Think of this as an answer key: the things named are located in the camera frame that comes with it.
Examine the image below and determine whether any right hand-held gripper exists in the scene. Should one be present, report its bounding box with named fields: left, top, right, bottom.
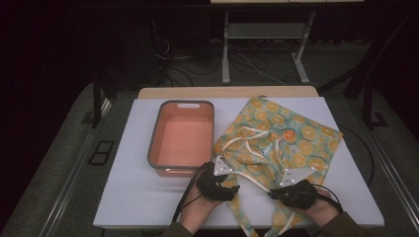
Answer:
left=267, top=166, right=320, bottom=211

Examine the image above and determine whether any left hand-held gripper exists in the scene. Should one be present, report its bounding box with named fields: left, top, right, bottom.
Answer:
left=196, top=155, right=241, bottom=202

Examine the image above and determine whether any orange slice print drawstring bag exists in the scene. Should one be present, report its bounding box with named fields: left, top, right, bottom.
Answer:
left=212, top=95, right=345, bottom=237

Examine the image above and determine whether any pink plastic bin grey rim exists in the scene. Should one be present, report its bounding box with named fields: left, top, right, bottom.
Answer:
left=146, top=100, right=216, bottom=179

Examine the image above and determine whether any person's left hand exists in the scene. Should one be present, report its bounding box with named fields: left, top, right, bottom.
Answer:
left=179, top=187, right=225, bottom=235

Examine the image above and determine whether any person's right hand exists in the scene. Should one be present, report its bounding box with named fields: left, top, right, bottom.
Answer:
left=296, top=190, right=342, bottom=229

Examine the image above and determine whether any black floor stand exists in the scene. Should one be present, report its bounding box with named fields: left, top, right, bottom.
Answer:
left=361, top=80, right=390, bottom=130
left=81, top=73, right=104, bottom=129

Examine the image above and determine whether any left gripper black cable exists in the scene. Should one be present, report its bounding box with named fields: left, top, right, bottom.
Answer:
left=171, top=163, right=209, bottom=223

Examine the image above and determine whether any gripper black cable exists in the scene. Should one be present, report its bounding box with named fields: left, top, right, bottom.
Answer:
left=171, top=163, right=209, bottom=223
left=311, top=183, right=345, bottom=214

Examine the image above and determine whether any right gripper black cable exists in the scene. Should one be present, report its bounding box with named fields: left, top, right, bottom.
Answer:
left=311, top=183, right=345, bottom=214

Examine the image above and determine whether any black cable beside table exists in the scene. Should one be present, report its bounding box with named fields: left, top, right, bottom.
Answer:
left=338, top=123, right=377, bottom=188

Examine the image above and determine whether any bundle of floor cables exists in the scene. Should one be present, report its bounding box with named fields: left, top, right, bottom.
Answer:
left=154, top=36, right=291, bottom=87

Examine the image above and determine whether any grey metal table frame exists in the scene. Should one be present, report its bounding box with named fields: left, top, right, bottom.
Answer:
left=220, top=11, right=318, bottom=86

